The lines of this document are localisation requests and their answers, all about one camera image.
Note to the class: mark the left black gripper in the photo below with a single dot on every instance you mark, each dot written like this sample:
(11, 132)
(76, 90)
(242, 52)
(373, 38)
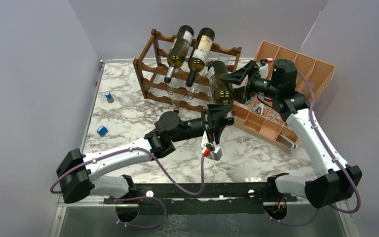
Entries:
(213, 120)

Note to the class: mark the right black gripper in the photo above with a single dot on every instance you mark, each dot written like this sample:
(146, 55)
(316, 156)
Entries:
(242, 94)

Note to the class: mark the green wine bottle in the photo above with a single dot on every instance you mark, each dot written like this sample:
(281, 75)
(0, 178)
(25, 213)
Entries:
(200, 53)
(178, 50)
(221, 92)

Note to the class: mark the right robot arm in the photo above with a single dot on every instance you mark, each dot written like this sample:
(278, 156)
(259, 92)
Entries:
(336, 179)

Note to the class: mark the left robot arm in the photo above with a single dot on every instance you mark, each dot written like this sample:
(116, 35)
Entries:
(80, 175)

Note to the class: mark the clear bottle lower left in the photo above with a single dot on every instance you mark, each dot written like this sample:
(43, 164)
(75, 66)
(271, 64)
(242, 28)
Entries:
(173, 94)

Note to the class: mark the brown wooden wine rack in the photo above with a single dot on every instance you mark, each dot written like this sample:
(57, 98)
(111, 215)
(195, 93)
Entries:
(160, 70)

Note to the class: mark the blue cap small bottle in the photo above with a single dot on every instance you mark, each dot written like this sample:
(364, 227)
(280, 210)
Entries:
(109, 97)

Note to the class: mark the orange plastic organizer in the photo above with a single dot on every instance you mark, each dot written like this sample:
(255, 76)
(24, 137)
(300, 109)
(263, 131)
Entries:
(294, 81)

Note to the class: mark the blue small box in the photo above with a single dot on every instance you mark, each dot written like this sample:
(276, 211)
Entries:
(102, 131)

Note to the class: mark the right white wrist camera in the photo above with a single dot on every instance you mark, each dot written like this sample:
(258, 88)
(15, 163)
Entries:
(264, 67)

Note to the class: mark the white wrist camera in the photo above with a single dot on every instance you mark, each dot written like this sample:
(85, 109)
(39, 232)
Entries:
(210, 150)
(264, 67)

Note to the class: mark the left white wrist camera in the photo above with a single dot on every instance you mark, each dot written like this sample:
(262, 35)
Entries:
(210, 150)

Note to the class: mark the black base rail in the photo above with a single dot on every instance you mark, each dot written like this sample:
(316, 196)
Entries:
(216, 198)

